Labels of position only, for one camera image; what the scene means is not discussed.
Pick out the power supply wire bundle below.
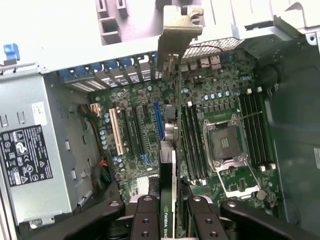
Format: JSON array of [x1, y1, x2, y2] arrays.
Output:
[[77, 102, 112, 193]]

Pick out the white expansion slot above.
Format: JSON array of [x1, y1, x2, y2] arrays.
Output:
[[109, 107, 125, 156]]

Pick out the open socket cover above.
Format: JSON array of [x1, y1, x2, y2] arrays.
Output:
[[216, 159, 261, 201]]

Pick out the green motherboard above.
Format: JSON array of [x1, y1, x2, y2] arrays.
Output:
[[89, 49, 283, 218]]

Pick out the blue expansion slot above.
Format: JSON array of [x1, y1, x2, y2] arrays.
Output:
[[152, 101, 166, 142]]

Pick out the black expansion slot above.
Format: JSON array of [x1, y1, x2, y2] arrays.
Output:
[[121, 109, 135, 155], [133, 107, 147, 155]]

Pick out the silver chipset heatsink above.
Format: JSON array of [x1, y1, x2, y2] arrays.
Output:
[[136, 176, 151, 196]]

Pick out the black open PC case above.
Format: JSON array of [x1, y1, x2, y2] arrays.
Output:
[[0, 0, 320, 240]]

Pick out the grey parts rack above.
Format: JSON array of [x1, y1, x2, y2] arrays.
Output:
[[94, 0, 205, 47]]

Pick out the black RAM slot bank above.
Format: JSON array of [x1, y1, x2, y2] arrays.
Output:
[[238, 87, 276, 173], [180, 101, 210, 185]]

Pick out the CPU socket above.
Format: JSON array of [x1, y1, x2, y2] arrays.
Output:
[[202, 113, 248, 173]]

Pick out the blue case latch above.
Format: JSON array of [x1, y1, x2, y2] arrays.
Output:
[[3, 43, 20, 61]]

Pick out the silver power supply unit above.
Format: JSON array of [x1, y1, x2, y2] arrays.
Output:
[[0, 64, 101, 226]]

